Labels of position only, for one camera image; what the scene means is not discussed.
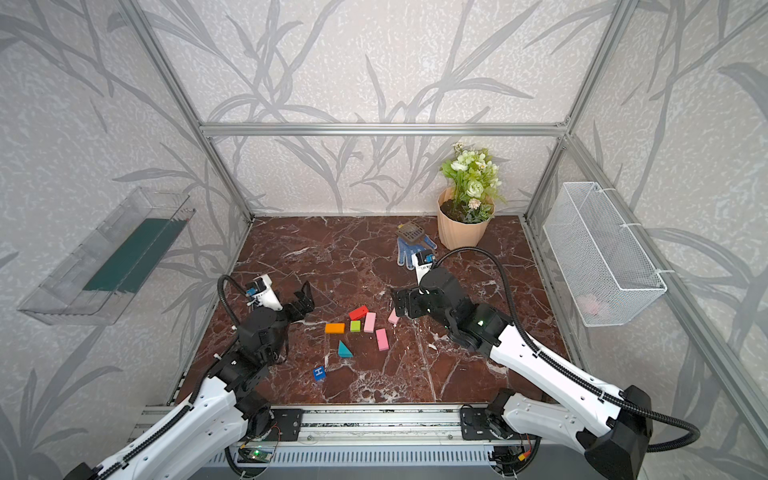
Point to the teal triangle wood block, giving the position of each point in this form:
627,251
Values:
344,351

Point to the clear plastic wall tray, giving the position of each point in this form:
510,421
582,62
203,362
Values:
95,283

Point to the brown plastic slotted scoop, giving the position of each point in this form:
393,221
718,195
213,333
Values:
411,233

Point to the pink block beside green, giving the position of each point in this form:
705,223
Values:
369,323

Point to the pink block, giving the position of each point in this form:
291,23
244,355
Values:
369,323
393,318
382,339

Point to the peach ribbed flower pot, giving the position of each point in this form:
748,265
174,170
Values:
454,234

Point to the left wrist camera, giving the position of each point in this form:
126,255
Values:
260,293

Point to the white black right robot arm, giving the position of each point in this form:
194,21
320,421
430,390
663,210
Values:
552,384

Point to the red wood block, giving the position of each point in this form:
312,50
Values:
358,313

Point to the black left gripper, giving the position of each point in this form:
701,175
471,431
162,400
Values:
294,308

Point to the aluminium cage frame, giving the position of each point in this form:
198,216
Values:
743,392

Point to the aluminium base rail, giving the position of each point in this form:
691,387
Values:
405,424

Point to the green circuit board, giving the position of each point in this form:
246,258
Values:
254,455

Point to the green white artificial flowers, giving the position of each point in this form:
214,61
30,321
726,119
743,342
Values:
473,176

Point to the blue letter cube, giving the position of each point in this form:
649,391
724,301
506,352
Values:
319,374

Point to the orange wood block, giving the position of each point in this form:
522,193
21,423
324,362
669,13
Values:
335,328

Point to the pink object in basket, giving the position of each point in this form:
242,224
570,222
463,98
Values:
592,306

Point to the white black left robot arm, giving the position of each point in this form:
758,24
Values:
224,406

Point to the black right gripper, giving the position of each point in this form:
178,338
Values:
411,301

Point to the white wire mesh basket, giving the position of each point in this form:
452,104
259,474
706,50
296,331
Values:
598,253

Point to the blue dotted work glove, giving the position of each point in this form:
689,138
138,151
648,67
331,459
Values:
406,250

